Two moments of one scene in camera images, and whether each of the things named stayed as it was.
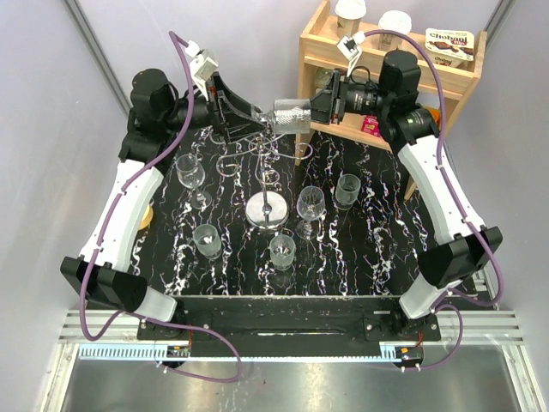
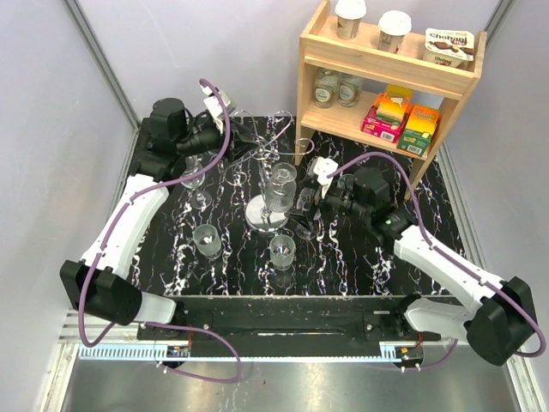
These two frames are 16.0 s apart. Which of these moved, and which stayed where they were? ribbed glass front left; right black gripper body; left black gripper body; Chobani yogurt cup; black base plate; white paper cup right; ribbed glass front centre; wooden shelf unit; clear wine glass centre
Moved: left black gripper body; right black gripper body
Stayed: ribbed glass front left; black base plate; wooden shelf unit; ribbed glass front centre; Chobani yogurt cup; white paper cup right; clear wine glass centre
